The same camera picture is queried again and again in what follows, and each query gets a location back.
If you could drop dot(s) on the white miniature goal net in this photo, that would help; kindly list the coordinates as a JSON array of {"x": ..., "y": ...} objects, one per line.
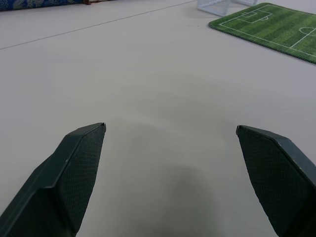
[{"x": 214, "y": 6}]

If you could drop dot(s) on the green soccer field mat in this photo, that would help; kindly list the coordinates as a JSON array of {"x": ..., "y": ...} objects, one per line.
[{"x": 274, "y": 27}]

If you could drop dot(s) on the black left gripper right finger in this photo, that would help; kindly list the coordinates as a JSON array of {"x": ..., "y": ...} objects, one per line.
[{"x": 276, "y": 180}]

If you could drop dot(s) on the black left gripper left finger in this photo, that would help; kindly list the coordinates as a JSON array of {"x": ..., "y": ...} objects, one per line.
[{"x": 59, "y": 182}]

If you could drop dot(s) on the blue patterned cloth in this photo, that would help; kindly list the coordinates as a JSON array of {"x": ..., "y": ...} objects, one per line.
[{"x": 37, "y": 3}]

